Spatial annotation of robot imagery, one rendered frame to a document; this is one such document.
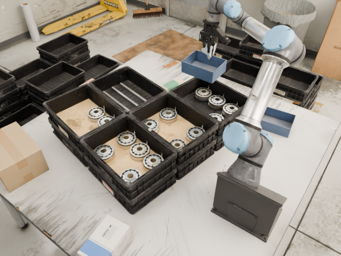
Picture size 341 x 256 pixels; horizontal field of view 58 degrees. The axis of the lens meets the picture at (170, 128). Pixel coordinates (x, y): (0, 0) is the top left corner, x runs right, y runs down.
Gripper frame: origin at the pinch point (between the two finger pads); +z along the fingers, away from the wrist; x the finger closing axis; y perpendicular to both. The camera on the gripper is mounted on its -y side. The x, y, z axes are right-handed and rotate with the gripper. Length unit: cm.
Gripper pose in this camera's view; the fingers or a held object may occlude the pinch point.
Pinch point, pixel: (210, 57)
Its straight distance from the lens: 180.5
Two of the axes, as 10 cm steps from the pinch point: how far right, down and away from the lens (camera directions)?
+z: -0.7, 8.0, 6.0
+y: -7.9, -4.1, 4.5
